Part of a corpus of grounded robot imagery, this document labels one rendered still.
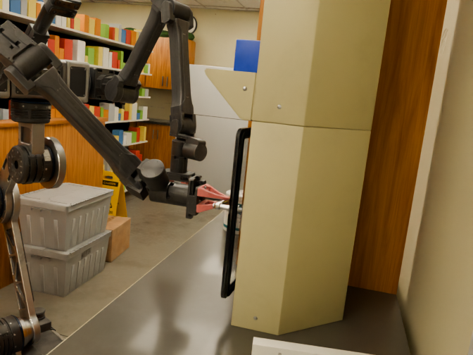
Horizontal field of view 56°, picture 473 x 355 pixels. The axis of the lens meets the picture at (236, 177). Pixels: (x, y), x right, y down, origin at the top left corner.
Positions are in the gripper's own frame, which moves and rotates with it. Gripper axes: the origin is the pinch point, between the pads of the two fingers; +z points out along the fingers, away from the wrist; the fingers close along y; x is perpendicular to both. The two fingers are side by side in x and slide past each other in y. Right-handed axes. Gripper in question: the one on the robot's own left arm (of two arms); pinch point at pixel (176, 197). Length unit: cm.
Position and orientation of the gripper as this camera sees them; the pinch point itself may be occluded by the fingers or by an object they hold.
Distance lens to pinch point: 153.6
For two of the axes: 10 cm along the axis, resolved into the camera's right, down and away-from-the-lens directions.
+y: 9.6, 1.4, -2.3
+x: 2.5, -1.6, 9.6
